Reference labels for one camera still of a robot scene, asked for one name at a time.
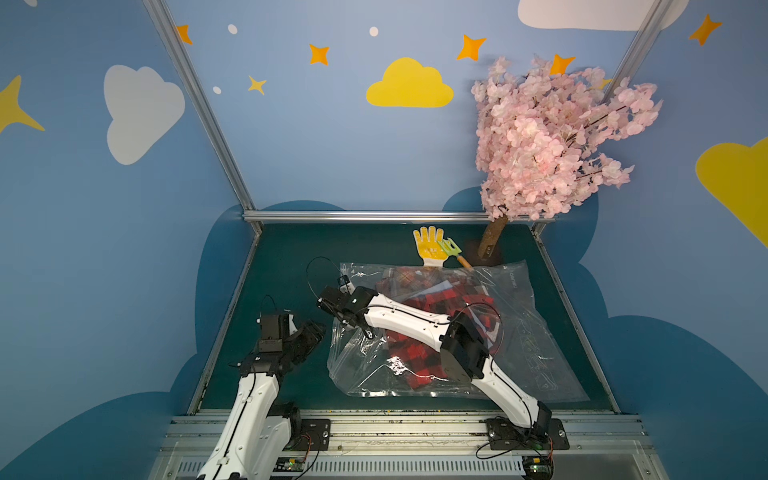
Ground right green circuit board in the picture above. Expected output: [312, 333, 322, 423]
[522, 456, 554, 480]

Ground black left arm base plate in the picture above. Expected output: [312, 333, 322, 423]
[284, 419, 332, 451]

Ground clear plastic vacuum bag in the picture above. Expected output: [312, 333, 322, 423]
[327, 262, 588, 404]

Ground left aluminium corner post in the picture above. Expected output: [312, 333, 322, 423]
[143, 0, 262, 237]

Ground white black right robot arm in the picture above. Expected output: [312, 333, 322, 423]
[317, 286, 552, 442]

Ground yellow dotted work glove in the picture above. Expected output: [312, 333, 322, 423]
[413, 226, 449, 267]

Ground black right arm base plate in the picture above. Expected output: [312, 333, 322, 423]
[484, 417, 570, 451]

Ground left green circuit board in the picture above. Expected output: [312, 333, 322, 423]
[273, 457, 306, 473]

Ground pink cherry blossom tree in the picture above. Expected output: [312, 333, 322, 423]
[471, 57, 663, 260]

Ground aluminium corner post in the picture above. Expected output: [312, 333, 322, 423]
[530, 0, 676, 238]
[143, 0, 262, 237]

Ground right aluminium corner post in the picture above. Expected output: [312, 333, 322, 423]
[530, 0, 676, 238]

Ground green toy garden rake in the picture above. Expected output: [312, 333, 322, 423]
[438, 238, 473, 269]

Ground red black plaid shirt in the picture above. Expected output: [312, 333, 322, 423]
[376, 267, 504, 392]

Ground aluminium back frame rail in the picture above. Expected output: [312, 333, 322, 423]
[242, 209, 550, 225]

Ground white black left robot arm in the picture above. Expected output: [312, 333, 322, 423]
[197, 313, 326, 480]

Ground aluminium front rail platform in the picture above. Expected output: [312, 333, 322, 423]
[146, 409, 670, 480]

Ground green circuit board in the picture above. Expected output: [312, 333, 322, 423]
[273, 457, 306, 473]
[522, 456, 554, 480]

